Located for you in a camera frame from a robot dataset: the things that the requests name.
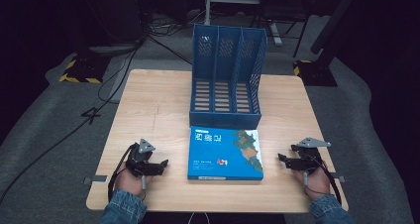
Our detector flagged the white cable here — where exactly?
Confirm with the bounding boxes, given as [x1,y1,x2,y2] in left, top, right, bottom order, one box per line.
[187,211,211,224]

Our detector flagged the black metal chair frame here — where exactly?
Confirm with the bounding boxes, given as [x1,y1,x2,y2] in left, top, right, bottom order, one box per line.
[250,0,313,58]

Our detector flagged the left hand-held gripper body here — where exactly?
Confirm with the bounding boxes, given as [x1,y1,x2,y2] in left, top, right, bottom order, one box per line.
[125,138,157,177]

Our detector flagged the yellow black striped stand base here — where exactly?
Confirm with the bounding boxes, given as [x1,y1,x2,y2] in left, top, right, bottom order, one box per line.
[292,58,339,88]
[58,55,112,85]

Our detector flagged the black floor cable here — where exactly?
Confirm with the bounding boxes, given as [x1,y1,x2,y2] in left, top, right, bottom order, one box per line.
[0,35,147,198]

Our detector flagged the person's left hand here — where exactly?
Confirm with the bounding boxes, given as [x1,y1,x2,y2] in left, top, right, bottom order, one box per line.
[113,166,148,197]

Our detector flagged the blue plastic file rack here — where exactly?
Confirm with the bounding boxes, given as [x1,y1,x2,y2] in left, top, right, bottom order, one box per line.
[188,23,268,131]

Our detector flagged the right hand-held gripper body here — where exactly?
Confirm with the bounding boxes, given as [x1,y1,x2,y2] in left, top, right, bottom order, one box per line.
[290,137,332,172]

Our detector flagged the blue book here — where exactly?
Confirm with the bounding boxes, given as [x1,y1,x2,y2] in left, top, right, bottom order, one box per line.
[186,125,264,181]

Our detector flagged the person's right hand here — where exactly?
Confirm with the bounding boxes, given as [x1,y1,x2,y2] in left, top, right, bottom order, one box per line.
[291,165,332,201]

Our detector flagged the black stand pole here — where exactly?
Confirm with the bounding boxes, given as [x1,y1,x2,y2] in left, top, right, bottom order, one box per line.
[310,0,362,66]

